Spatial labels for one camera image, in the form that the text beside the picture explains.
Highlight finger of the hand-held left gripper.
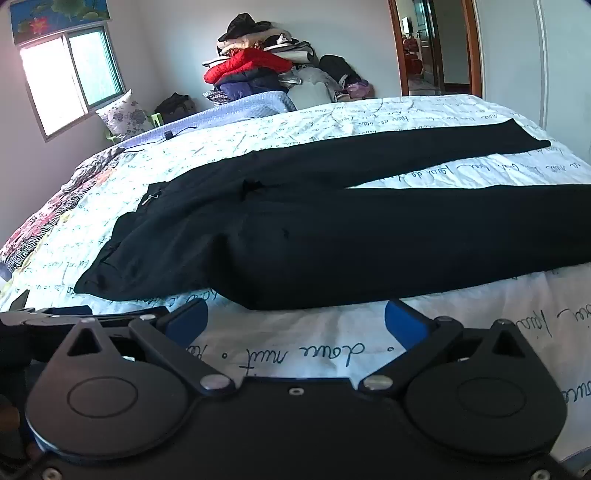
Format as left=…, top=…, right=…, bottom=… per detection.
left=16, top=305, right=92, bottom=324

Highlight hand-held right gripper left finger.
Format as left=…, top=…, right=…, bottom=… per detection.
left=46, top=298, right=236, bottom=398

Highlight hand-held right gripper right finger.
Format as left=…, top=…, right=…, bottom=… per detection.
left=359, top=299, right=534, bottom=397

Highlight black pants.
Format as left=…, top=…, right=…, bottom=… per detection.
left=74, top=119, right=591, bottom=311

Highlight floral striped bedsheet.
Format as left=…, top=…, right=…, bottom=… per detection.
left=0, top=147, right=125, bottom=271

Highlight white script-print quilt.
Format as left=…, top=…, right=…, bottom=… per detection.
left=0, top=93, right=591, bottom=464

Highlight floral pillow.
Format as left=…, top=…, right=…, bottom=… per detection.
left=95, top=89, right=155, bottom=139

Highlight black bag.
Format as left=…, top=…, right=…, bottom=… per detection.
left=154, top=92, right=197, bottom=124

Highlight folded light blue blanket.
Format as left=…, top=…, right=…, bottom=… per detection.
left=122, top=91, right=296, bottom=148

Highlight sliding glass window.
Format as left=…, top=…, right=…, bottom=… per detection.
left=18, top=25, right=127, bottom=142

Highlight pile of clothes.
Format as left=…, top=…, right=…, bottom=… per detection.
left=202, top=13, right=372, bottom=110

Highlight black charger cable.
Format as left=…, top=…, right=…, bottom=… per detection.
left=122, top=127, right=198, bottom=153

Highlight wooden door frame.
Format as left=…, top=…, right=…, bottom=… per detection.
left=388, top=0, right=484, bottom=97

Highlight white wall pipe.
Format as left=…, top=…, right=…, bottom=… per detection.
left=536, top=0, right=553, bottom=134

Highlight lotus wall poster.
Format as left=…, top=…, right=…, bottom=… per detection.
left=9, top=0, right=112, bottom=46

